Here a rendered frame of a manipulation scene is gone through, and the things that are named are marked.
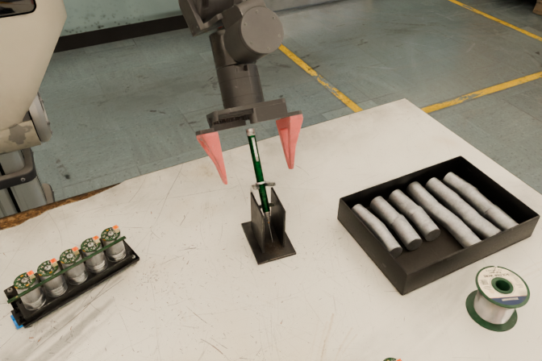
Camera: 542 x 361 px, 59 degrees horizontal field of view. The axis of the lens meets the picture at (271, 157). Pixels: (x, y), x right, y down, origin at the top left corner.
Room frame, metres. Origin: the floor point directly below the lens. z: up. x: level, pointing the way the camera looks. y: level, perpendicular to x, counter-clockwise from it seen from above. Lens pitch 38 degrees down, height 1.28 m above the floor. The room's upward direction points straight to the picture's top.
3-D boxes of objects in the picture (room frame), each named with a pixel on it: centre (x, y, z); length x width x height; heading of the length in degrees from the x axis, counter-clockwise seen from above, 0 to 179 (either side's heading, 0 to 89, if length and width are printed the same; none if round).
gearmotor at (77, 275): (0.40, 0.25, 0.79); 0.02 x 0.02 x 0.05
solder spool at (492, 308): (0.36, -0.28, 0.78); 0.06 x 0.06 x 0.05
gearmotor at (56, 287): (0.38, 0.27, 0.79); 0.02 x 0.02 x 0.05
